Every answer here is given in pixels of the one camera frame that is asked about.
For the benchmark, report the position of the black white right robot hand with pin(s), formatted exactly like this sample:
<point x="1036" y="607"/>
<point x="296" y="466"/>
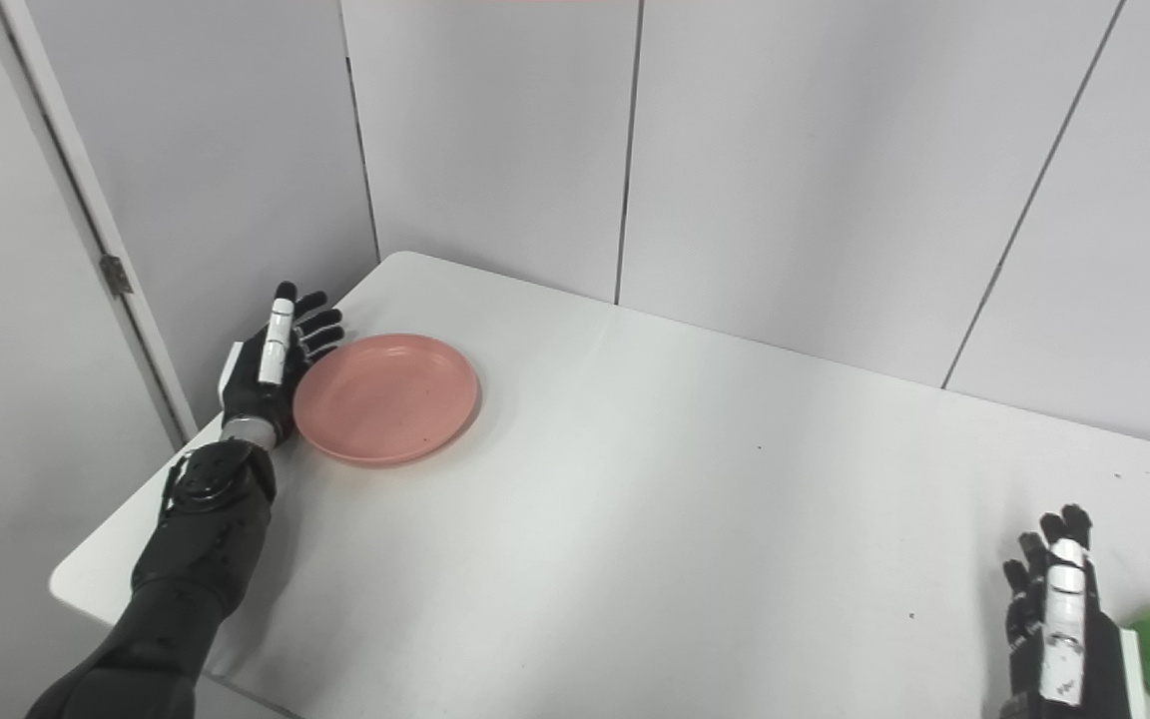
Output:
<point x="1099" y="669"/>

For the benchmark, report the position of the metal door hinge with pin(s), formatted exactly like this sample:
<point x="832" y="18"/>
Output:
<point x="117" y="276"/>

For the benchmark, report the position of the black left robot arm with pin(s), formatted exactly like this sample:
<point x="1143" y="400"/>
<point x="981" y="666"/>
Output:
<point x="196" y="549"/>

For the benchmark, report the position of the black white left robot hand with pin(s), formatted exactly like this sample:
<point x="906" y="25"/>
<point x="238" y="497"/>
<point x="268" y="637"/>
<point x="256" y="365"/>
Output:
<point x="254" y="394"/>

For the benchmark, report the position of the pink plastic plate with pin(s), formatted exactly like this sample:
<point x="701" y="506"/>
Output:
<point x="385" y="399"/>

